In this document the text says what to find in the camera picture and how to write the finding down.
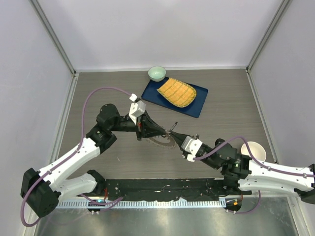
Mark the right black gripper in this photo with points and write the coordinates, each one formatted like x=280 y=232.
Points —
x=179 y=137

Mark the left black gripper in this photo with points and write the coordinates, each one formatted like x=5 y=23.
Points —
x=145 y=128

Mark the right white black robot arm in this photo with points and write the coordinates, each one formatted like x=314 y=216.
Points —
x=245 y=172

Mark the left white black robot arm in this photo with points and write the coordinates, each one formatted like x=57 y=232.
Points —
x=42 y=190

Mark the yellow woven bamboo mat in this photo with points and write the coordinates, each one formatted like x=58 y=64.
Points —
x=178 y=93

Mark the light green ceramic bowl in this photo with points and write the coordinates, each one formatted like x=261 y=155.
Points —
x=157 y=73

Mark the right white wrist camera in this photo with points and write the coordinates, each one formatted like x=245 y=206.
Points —
x=191 y=145

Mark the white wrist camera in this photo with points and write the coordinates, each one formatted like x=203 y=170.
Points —
x=191 y=145
x=137 y=108

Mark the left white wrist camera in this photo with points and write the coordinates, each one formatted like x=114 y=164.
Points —
x=137 y=108

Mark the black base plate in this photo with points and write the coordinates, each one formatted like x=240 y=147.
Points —
x=166 y=190

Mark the slotted white cable duct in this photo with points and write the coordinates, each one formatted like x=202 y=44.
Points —
x=79 y=203

